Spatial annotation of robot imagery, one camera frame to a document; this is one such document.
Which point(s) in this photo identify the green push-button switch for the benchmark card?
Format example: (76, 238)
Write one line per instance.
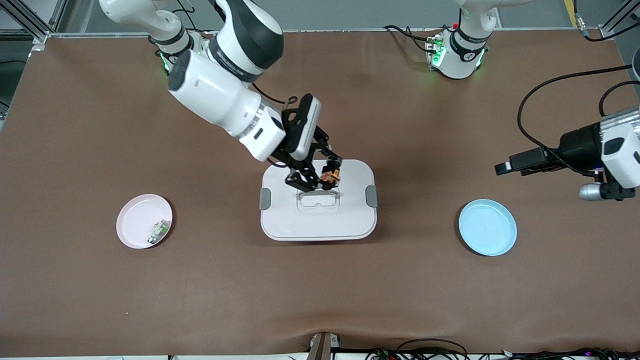
(159, 231)

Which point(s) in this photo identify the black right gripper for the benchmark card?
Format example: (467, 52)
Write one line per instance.
(317, 148)

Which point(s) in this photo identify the metal table edge bracket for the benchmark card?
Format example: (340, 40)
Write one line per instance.
(322, 347)

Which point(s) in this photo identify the light blue round plate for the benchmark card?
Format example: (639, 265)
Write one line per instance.
(487, 227)

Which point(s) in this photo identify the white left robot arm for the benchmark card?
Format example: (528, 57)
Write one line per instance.
(462, 45)

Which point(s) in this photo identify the pink round plate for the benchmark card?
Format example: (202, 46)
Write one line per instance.
(140, 220)

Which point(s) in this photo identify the aluminium frame post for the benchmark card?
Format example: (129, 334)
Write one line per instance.
(37, 22)
(612, 27)

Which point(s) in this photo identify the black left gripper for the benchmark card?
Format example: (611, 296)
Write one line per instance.
(575, 146)

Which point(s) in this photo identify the orange push-button switch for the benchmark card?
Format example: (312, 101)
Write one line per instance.
(331, 176)

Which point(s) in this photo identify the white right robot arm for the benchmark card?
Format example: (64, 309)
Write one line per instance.
(215, 90)

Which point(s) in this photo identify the silver table edge rail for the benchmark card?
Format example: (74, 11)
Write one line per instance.
(350, 31)

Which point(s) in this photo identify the white lidded storage box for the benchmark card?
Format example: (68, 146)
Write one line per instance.
(318, 220)

